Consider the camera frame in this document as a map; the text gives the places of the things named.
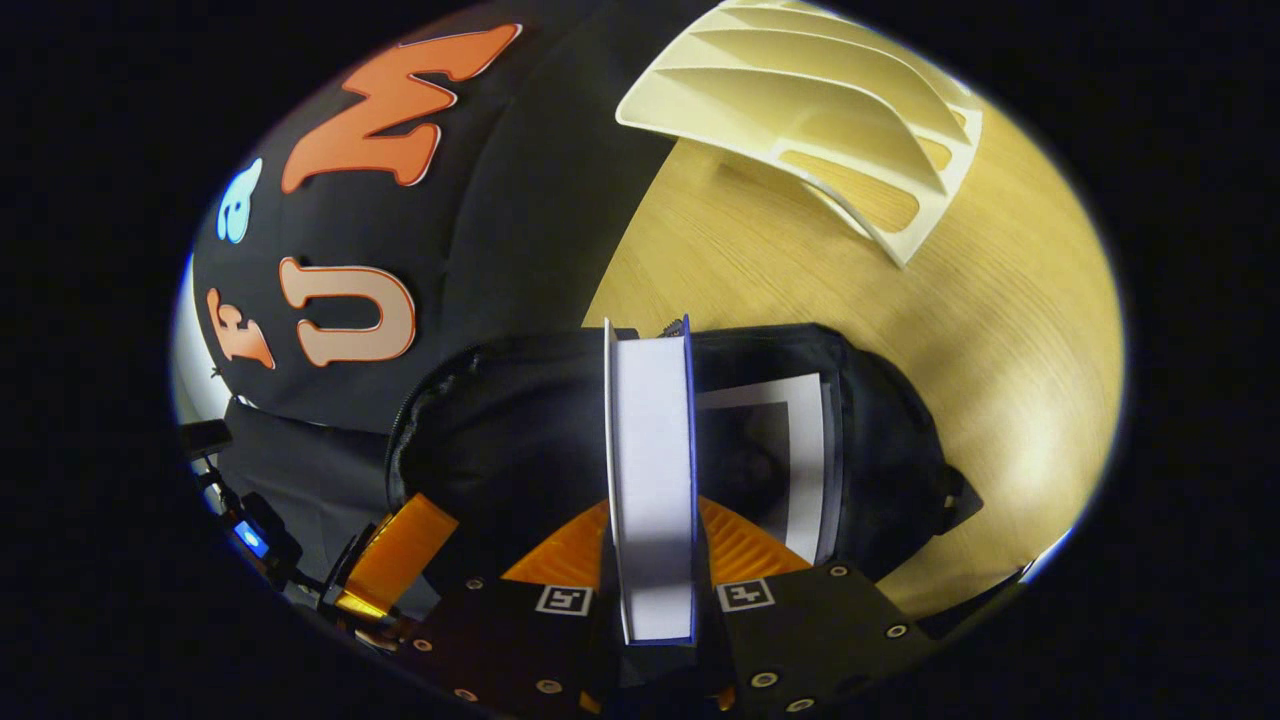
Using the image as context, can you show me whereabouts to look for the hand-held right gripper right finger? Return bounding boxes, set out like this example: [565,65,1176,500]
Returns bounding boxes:
[697,495,941,717]

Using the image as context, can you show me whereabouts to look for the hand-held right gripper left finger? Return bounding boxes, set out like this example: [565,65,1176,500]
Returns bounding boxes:
[400,498,613,717]

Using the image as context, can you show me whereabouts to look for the black schoolbag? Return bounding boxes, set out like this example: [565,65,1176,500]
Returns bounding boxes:
[385,320,986,601]

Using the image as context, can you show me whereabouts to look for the white cover book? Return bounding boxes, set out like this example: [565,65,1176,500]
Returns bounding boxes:
[695,372,839,568]

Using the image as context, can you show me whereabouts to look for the blue cover book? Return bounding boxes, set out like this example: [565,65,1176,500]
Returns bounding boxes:
[603,315,699,648]

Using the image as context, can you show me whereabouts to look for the white bookshelf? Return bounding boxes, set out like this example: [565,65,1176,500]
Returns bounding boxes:
[614,0,986,271]

